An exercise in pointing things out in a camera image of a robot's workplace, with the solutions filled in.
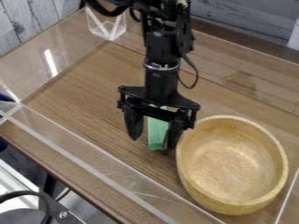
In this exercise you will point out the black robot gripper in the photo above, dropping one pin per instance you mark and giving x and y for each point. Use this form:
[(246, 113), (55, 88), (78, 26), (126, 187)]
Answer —
[(158, 100)]

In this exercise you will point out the green rectangular block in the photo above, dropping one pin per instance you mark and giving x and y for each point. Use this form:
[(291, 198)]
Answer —
[(157, 131)]

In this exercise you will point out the light wooden bowl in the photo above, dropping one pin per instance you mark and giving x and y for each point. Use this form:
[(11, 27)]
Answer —
[(231, 164)]

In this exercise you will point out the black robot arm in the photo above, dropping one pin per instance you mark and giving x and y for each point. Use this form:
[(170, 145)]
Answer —
[(169, 41)]

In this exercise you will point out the black table leg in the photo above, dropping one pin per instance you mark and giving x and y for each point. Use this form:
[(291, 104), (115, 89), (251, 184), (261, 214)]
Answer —
[(50, 185)]

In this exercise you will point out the clear acrylic enclosure wall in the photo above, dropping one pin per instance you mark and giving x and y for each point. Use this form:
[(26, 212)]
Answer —
[(62, 76)]

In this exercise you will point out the clear acrylic corner bracket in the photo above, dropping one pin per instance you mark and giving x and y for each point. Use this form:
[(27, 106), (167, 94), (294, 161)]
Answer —
[(107, 28)]

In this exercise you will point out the black metal clamp bracket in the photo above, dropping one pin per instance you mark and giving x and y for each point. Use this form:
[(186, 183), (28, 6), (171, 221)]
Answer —
[(55, 212)]

